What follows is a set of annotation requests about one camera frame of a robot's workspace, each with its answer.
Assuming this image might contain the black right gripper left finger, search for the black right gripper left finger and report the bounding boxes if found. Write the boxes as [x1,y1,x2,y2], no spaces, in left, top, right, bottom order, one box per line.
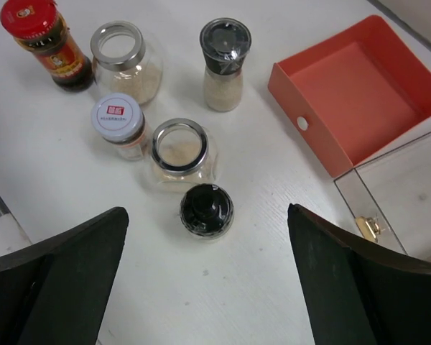
[0,207,129,344]

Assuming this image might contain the clear plastic drawer box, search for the clear plastic drawer box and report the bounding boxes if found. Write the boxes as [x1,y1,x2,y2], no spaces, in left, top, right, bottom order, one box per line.
[334,132,431,262]

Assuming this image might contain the white-lid spice jar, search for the white-lid spice jar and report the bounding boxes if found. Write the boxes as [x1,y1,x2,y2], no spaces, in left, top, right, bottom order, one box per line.
[91,93,150,161]

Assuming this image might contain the glass jar steel rim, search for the glass jar steel rim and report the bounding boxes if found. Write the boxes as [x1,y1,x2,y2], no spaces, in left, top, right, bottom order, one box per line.
[141,118,218,193]

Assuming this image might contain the glass jar with sesame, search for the glass jar with sesame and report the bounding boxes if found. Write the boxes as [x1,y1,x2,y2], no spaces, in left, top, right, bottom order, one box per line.
[90,21,163,105]

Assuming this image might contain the red-lid chili sauce jar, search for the red-lid chili sauce jar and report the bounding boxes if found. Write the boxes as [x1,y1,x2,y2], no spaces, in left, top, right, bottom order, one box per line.
[0,0,94,92]

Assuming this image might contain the red open box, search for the red open box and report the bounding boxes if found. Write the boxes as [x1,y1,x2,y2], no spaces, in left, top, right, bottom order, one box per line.
[268,15,431,178]

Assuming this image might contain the small black-cap cruet bottle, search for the small black-cap cruet bottle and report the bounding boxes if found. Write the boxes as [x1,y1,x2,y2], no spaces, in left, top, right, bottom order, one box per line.
[180,183,234,240]

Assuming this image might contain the black-top grinder with grains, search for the black-top grinder with grains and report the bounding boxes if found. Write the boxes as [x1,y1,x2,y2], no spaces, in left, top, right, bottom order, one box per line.
[199,17,252,112]

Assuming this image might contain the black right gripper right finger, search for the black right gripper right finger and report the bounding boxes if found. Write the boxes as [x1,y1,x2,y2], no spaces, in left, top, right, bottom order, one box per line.
[287,204,431,344]

